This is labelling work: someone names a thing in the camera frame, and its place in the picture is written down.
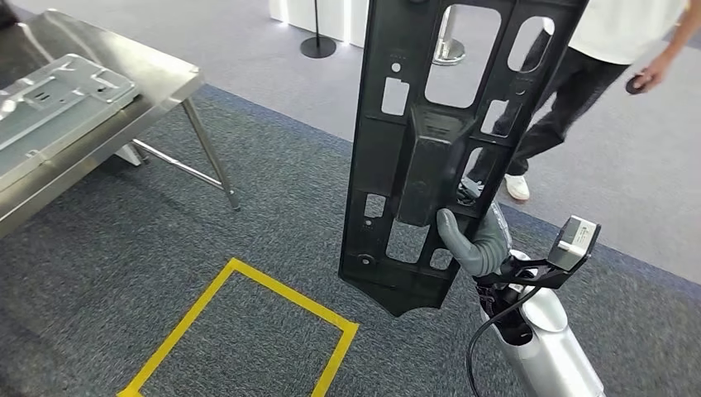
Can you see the person's hand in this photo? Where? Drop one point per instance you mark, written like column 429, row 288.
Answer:
column 657, row 71

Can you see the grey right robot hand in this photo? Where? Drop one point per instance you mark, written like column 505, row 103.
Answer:
column 487, row 252

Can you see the small black object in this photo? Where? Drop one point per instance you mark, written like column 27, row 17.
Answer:
column 631, row 85

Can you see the black plastic frame part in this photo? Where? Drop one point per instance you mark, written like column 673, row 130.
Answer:
column 378, row 164

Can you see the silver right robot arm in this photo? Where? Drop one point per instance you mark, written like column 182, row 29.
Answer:
column 553, row 356

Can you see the person's forearm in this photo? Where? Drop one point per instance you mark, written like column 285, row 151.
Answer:
column 684, row 27

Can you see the stainless steel workbench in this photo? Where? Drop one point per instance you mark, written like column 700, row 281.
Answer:
column 137, row 66

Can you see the person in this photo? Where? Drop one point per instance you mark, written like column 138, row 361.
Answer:
column 558, row 109

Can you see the yellow floor tape square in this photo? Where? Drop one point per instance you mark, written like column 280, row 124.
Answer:
column 296, row 296

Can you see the white lit display panel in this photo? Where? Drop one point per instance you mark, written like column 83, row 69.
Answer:
column 296, row 13

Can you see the stamped silver metal plate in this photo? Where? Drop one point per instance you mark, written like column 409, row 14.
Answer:
column 55, row 109

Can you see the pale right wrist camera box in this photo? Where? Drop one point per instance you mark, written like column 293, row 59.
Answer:
column 575, row 244

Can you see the black stanchion post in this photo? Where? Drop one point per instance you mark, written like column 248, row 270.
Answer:
column 317, row 48

